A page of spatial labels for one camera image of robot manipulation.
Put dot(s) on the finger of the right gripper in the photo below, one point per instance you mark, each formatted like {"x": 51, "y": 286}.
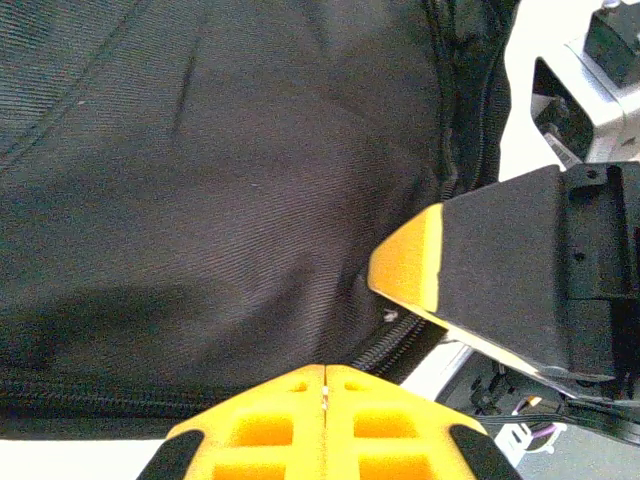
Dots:
{"x": 500, "y": 270}

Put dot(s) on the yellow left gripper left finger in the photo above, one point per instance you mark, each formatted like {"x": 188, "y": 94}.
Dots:
{"x": 260, "y": 435}

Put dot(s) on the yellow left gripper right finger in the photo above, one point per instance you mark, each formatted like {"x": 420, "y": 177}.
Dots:
{"x": 390, "y": 435}

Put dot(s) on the black fabric backpack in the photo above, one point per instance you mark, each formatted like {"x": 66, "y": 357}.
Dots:
{"x": 200, "y": 200}

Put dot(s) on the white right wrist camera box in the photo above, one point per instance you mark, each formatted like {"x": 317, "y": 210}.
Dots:
{"x": 605, "y": 100}

